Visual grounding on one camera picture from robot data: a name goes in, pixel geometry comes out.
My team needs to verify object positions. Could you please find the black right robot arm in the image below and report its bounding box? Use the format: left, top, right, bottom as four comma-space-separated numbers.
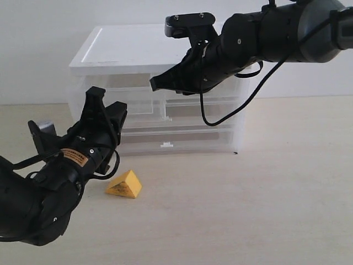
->
150, 1, 352, 96

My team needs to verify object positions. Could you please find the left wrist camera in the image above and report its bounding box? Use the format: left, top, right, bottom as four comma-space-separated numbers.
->
28, 120, 59, 155

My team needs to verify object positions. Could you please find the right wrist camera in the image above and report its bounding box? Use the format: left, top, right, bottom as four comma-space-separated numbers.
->
164, 12, 218, 47

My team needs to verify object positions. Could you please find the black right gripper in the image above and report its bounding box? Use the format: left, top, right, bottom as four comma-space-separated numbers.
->
149, 41, 248, 96

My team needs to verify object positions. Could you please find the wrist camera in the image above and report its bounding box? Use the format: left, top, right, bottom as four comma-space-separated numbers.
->
28, 120, 59, 155
164, 12, 218, 47

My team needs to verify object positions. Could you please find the yellow wedge block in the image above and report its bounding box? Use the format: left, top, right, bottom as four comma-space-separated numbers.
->
105, 170, 142, 199

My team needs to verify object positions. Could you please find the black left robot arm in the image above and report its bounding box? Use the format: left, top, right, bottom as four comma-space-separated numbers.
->
1, 87, 127, 246

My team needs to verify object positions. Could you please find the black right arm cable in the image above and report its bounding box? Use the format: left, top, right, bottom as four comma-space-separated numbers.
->
199, 0, 353, 126

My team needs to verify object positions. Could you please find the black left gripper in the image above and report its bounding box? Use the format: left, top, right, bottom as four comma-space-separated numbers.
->
60, 86, 127, 176

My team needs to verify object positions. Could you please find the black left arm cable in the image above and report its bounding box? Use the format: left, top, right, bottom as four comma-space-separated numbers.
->
0, 104, 121, 243

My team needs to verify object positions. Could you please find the clear drawer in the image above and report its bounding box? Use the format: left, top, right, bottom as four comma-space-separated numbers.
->
117, 129, 239, 156
123, 102, 235, 132
67, 75, 157, 121
163, 77, 248, 105

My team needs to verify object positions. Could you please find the white plastic drawer cabinet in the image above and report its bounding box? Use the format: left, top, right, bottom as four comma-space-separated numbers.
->
69, 24, 249, 153

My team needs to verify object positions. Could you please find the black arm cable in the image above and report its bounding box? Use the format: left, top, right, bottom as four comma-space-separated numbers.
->
199, 0, 353, 126
0, 104, 121, 243

